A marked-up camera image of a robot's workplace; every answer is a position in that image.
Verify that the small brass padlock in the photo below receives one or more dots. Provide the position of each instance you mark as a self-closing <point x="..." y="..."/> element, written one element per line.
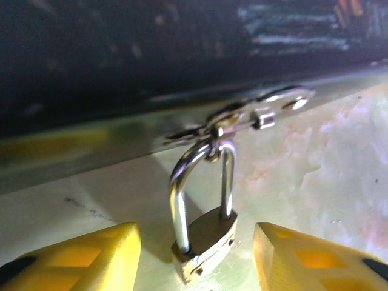
<point x="209" y="235"/>

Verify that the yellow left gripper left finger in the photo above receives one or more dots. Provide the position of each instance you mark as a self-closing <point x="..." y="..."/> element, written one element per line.
<point x="91" y="260"/>

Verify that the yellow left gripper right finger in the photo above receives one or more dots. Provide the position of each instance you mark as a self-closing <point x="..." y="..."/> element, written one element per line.
<point x="303" y="266"/>

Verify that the silver metal hasp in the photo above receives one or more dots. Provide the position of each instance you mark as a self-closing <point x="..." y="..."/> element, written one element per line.
<point x="266" y="106"/>

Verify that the starry night painted box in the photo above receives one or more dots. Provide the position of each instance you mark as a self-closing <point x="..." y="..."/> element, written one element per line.
<point x="121" y="60"/>

